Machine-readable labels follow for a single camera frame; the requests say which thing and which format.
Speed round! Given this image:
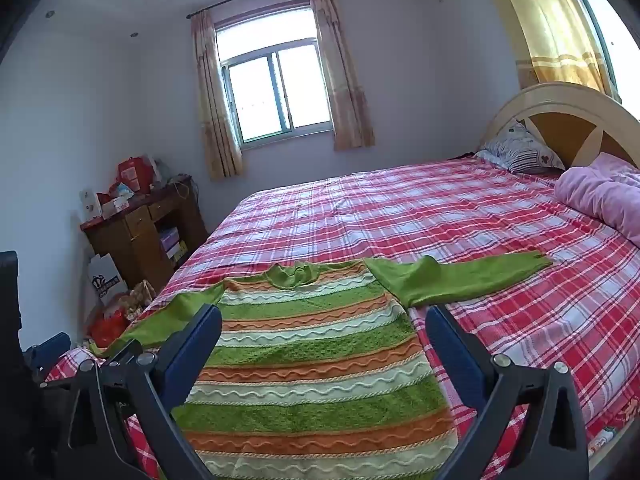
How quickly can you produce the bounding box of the brown wooden desk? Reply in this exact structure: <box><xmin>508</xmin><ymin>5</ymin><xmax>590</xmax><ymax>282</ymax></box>
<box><xmin>80</xmin><ymin>175</ymin><xmax>208</xmax><ymax>293</ymax></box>

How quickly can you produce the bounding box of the white paper bag crown print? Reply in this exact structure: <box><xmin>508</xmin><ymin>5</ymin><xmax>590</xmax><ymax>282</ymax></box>
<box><xmin>87</xmin><ymin>252</ymin><xmax>128</xmax><ymax>306</ymax></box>

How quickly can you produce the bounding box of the striped patterned pillow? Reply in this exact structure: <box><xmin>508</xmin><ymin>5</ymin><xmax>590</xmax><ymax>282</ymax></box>
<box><xmin>472</xmin><ymin>119</ymin><xmax>566</xmax><ymax>175</ymax></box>

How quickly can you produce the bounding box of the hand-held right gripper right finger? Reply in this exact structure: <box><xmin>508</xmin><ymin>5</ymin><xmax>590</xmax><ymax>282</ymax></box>
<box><xmin>425</xmin><ymin>304</ymin><xmax>591</xmax><ymax>480</ymax></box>

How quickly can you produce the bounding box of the red plastic bag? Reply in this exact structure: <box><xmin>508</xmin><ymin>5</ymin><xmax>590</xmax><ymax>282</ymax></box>
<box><xmin>89</xmin><ymin>307</ymin><xmax>132</xmax><ymax>348</ymax></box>

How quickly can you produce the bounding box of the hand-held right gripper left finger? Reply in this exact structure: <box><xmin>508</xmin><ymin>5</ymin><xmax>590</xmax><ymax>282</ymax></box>
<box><xmin>55</xmin><ymin>304</ymin><xmax>223</xmax><ymax>480</ymax></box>

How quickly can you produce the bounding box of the green orange striped sweater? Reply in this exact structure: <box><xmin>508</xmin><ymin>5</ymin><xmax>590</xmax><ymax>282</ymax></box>
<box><xmin>90</xmin><ymin>252</ymin><xmax>555</xmax><ymax>480</ymax></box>

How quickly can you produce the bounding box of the stack of boxes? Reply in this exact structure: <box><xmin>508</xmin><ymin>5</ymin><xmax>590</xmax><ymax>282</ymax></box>
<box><xmin>159</xmin><ymin>226</ymin><xmax>188</xmax><ymax>268</ymax></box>

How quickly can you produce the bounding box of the cream wooden bed headboard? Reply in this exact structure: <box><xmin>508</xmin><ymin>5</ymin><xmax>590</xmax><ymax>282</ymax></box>
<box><xmin>480</xmin><ymin>81</ymin><xmax>640</xmax><ymax>171</ymax></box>

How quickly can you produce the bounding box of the red plaid bed sheet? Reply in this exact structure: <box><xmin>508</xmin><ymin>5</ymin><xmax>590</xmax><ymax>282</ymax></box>
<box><xmin>42</xmin><ymin>152</ymin><xmax>640</xmax><ymax>480</ymax></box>

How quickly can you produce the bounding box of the beige patterned curtain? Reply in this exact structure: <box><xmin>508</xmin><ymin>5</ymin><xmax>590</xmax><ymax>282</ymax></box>
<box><xmin>190</xmin><ymin>9</ymin><xmax>244</xmax><ymax>181</ymax></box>
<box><xmin>308</xmin><ymin>0</ymin><xmax>376</xmax><ymax>152</ymax></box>

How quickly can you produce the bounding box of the pink quilt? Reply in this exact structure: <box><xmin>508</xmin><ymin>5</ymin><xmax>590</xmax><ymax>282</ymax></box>
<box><xmin>554</xmin><ymin>152</ymin><xmax>640</xmax><ymax>248</ymax></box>

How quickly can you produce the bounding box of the white printed carton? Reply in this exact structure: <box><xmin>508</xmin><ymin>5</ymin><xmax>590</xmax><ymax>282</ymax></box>
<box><xmin>79</xmin><ymin>189</ymin><xmax>101</xmax><ymax>223</ymax></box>

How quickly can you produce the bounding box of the window behind yellow curtain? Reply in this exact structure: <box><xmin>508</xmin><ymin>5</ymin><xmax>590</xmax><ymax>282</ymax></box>
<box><xmin>560</xmin><ymin>0</ymin><xmax>623</xmax><ymax>103</ymax></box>

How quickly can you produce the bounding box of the sliding glass window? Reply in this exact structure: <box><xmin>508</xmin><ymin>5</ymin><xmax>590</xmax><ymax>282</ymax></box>
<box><xmin>215</xmin><ymin>4</ymin><xmax>335</xmax><ymax>148</ymax></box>

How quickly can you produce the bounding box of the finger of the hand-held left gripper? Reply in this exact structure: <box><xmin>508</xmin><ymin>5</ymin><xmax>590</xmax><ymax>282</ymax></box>
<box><xmin>102</xmin><ymin>338</ymin><xmax>146</xmax><ymax>363</ymax></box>
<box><xmin>22</xmin><ymin>332</ymin><xmax>73</xmax><ymax>372</ymax></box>

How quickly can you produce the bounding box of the yellow curtain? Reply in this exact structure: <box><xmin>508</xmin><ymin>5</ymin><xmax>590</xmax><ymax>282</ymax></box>
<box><xmin>475</xmin><ymin>0</ymin><xmax>608</xmax><ymax>96</ymax></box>

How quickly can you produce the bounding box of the red gift box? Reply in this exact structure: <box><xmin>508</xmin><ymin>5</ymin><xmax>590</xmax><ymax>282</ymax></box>
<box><xmin>116</xmin><ymin>156</ymin><xmax>153</xmax><ymax>196</ymax></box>

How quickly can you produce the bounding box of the small pink white box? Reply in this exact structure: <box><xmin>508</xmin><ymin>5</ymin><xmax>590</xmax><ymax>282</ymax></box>
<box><xmin>101</xmin><ymin>197</ymin><xmax>132</xmax><ymax>220</ymax></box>

